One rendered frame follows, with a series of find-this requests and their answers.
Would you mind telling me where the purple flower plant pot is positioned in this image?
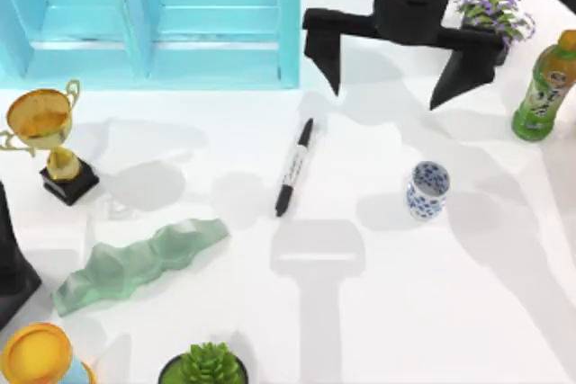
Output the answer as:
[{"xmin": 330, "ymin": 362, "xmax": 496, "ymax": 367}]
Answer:
[{"xmin": 451, "ymin": 0, "xmax": 537, "ymax": 67}]

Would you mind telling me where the green bottle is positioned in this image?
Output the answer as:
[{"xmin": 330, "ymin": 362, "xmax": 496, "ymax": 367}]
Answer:
[{"xmin": 510, "ymin": 29, "xmax": 576, "ymax": 144}]

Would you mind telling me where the black and white marker pen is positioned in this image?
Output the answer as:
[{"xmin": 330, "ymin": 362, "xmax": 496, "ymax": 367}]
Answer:
[{"xmin": 274, "ymin": 117, "xmax": 316, "ymax": 219}]

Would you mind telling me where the light blue rack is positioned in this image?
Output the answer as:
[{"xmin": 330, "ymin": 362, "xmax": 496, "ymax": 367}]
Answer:
[{"xmin": 0, "ymin": 0, "xmax": 302, "ymax": 91}]

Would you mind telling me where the blue and white patterned cup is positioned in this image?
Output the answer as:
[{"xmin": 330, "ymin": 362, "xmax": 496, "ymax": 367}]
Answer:
[{"xmin": 405, "ymin": 159, "xmax": 452, "ymax": 222}]

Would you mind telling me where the green mountain-shaped pen rest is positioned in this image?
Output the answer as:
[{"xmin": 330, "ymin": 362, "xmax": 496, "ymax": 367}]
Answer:
[{"xmin": 50, "ymin": 217, "xmax": 231, "ymax": 317}]

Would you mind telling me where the gold trophy on black base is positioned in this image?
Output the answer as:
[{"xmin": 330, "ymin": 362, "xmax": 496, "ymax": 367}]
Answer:
[{"xmin": 0, "ymin": 79, "xmax": 101, "ymax": 208}]

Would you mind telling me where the green succulent in black pot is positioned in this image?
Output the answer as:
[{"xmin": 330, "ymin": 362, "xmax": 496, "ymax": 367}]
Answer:
[{"xmin": 157, "ymin": 341, "xmax": 250, "ymax": 384}]

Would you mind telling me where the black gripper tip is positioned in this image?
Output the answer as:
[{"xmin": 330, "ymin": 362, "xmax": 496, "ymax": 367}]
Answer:
[{"xmin": 0, "ymin": 180, "xmax": 43, "ymax": 332}]

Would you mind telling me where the yellow and blue cup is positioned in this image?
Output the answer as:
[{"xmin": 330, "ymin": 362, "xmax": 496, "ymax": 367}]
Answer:
[{"xmin": 0, "ymin": 321, "xmax": 98, "ymax": 384}]

